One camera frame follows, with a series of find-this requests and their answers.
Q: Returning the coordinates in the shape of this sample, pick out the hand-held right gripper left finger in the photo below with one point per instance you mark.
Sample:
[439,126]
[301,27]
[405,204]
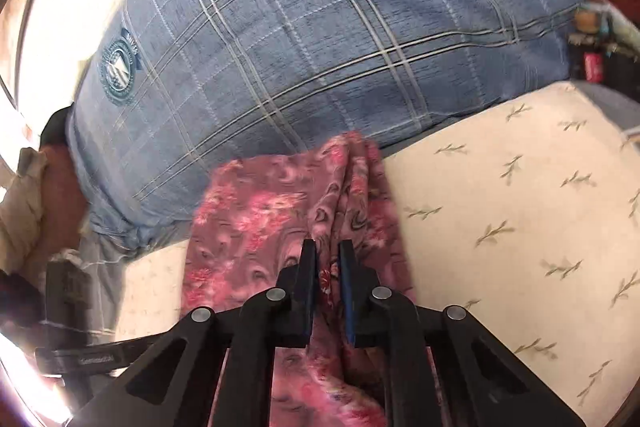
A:
[305,302]

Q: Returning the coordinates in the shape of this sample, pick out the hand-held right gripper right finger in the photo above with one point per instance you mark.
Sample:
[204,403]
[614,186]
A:
[348,302]

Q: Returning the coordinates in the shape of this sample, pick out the pink floral cloth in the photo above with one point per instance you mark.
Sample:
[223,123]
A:
[250,217]

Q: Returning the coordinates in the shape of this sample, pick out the grey plaid sheet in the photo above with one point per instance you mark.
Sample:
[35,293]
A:
[102,267]

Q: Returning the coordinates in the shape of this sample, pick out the beige towel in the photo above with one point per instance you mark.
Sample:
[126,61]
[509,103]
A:
[22,207]

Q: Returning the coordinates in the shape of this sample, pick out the red-brown upholstered headboard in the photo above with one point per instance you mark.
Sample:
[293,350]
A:
[62,187]

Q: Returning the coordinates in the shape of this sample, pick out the black cushion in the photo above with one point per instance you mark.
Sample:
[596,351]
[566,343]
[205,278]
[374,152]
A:
[57,124]

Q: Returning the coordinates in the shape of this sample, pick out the cream leaf print bedsheet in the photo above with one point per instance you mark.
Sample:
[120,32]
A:
[500,207]

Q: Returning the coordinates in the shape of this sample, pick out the blue plaid pillow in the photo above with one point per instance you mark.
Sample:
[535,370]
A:
[300,57]

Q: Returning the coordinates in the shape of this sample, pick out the red can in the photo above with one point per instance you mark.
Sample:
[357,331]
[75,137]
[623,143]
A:
[593,67]

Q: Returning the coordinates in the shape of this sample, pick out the brown round object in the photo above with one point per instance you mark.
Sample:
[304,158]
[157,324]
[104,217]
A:
[587,21]

